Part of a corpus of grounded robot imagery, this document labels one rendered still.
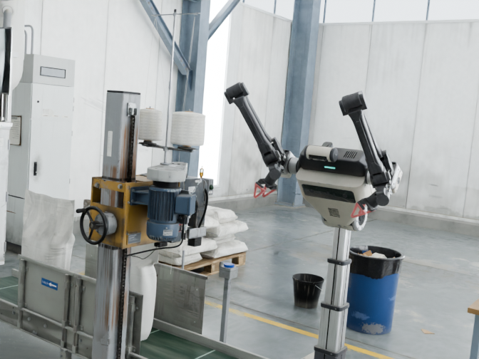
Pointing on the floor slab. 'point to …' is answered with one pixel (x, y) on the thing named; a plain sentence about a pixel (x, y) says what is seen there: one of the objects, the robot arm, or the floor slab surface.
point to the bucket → (306, 290)
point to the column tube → (118, 102)
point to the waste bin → (372, 288)
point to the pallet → (212, 266)
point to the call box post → (225, 310)
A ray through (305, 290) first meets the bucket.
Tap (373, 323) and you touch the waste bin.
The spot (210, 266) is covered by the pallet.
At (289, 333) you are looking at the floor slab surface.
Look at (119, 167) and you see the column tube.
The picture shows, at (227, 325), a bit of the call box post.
